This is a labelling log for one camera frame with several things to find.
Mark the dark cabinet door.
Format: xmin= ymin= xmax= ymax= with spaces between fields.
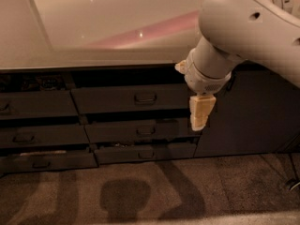
xmin=195 ymin=64 xmax=300 ymax=157

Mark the dark drawer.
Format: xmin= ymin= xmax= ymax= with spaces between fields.
xmin=0 ymin=125 xmax=89 ymax=148
xmin=0 ymin=150 xmax=98 ymax=173
xmin=0 ymin=91 xmax=77 ymax=120
xmin=95 ymin=142 xmax=196 ymax=164
xmin=84 ymin=118 xmax=199 ymax=143
xmin=71 ymin=83 xmax=190 ymax=114

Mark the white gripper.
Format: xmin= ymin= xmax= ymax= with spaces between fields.
xmin=174 ymin=49 xmax=233 ymax=131

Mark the glossy counter top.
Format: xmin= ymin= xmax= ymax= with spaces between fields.
xmin=0 ymin=0 xmax=203 ymax=70

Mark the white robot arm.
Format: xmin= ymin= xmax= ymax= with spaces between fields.
xmin=175 ymin=0 xmax=300 ymax=131

